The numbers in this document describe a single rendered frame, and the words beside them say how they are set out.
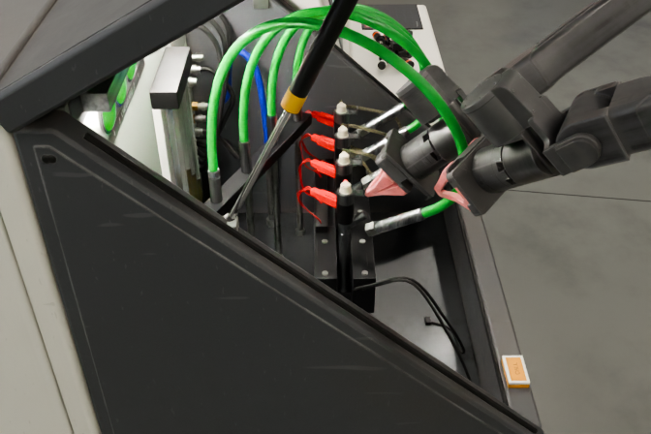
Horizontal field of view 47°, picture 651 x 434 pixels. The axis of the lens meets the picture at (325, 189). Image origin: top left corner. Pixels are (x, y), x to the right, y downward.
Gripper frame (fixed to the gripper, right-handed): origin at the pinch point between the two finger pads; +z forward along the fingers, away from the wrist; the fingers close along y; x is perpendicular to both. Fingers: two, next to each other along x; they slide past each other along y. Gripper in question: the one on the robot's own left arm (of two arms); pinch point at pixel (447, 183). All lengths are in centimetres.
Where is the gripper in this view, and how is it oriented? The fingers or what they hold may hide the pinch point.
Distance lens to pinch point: 100.0
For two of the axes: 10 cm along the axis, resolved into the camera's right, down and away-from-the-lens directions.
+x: 6.1, 7.8, 1.5
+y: -6.6, 6.1, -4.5
